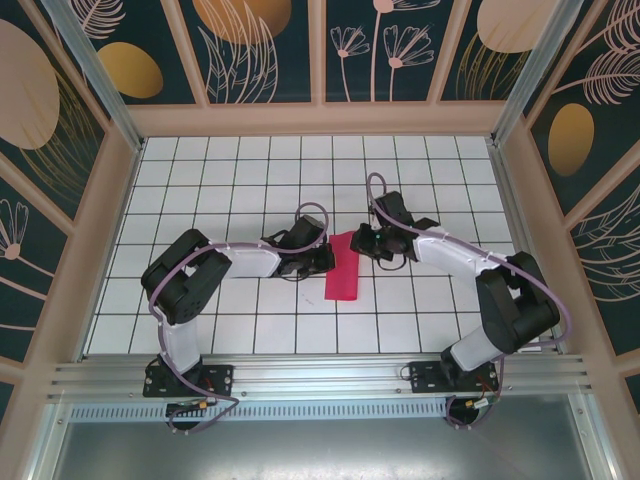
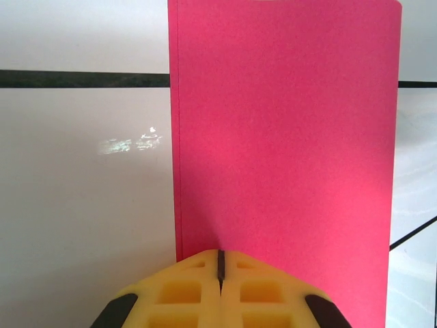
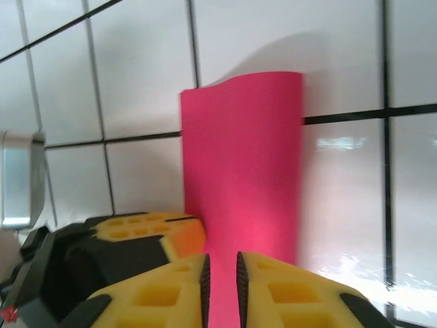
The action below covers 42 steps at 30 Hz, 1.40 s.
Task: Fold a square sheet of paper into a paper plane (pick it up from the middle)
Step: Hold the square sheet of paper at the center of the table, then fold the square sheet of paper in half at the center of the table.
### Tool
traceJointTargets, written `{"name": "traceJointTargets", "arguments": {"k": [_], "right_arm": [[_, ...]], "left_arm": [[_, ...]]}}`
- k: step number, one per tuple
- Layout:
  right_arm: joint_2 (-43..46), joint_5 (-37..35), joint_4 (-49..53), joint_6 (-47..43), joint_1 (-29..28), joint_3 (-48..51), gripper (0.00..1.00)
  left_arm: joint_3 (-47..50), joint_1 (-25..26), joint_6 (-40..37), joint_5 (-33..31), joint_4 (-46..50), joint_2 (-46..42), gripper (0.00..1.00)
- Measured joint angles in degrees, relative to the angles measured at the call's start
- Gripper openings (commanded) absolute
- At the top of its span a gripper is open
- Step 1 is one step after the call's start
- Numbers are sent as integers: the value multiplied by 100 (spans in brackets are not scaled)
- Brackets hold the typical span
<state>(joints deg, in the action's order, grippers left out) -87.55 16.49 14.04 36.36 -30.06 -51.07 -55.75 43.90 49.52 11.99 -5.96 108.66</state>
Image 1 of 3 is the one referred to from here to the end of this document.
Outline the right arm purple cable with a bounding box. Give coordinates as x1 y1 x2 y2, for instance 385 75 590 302
367 173 574 431

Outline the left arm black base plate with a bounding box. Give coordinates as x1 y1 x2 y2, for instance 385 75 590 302
143 362 236 399

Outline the aluminium side rail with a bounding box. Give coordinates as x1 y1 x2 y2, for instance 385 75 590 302
487 142 569 357

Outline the aluminium mounting rail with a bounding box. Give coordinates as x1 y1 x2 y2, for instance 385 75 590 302
47 353 599 401

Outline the grey metal sheet panel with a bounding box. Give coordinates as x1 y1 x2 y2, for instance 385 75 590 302
29 418 614 480

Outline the slotted grey cable duct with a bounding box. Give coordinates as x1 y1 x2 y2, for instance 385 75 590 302
67 402 454 422

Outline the aluminium frame post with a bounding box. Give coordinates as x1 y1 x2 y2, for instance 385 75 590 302
489 0 596 146
42 0 146 154

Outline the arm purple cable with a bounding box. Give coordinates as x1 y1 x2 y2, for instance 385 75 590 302
367 173 574 431
148 201 331 437

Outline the red cloth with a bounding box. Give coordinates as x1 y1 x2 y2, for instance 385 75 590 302
323 230 362 303

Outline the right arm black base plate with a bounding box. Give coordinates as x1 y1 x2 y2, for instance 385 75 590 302
408 358 503 396

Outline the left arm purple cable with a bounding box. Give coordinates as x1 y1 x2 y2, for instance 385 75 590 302
148 201 331 437

